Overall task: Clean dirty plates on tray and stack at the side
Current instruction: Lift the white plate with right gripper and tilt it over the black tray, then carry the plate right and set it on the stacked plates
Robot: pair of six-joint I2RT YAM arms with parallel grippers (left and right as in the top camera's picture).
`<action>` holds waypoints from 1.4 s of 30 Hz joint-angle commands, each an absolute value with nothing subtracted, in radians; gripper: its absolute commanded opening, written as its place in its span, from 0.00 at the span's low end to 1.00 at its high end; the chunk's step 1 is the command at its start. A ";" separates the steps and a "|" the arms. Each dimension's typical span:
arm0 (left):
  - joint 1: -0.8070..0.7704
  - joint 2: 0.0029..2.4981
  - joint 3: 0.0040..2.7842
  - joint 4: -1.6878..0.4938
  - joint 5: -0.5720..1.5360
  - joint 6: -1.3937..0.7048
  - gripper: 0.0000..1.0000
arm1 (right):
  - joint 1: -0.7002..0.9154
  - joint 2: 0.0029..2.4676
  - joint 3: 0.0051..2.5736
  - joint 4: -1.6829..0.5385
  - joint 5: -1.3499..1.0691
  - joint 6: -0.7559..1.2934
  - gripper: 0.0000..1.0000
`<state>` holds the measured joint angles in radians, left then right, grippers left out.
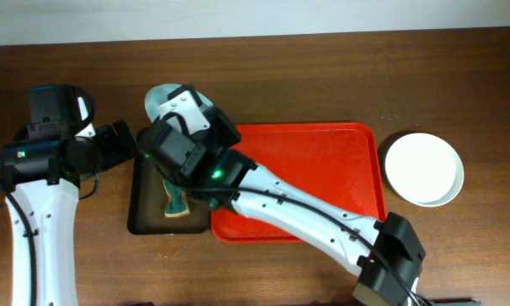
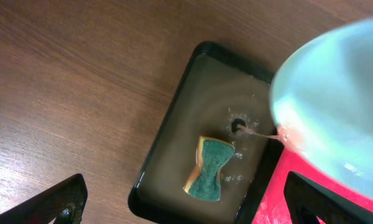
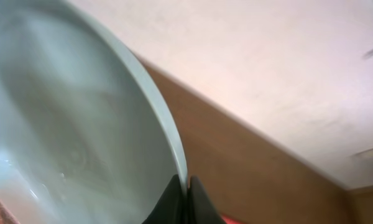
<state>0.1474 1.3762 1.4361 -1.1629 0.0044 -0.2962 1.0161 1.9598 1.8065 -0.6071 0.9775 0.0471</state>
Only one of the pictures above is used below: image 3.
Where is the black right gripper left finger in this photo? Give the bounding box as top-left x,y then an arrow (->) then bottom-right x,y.
142,175 -> 183,224

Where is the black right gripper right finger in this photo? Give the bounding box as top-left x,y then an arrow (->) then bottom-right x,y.
187,176 -> 226,224

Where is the light blue plate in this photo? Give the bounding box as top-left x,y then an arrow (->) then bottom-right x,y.
0,0 -> 187,223

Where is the red plastic tray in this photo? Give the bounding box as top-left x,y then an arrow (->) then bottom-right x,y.
221,215 -> 245,224

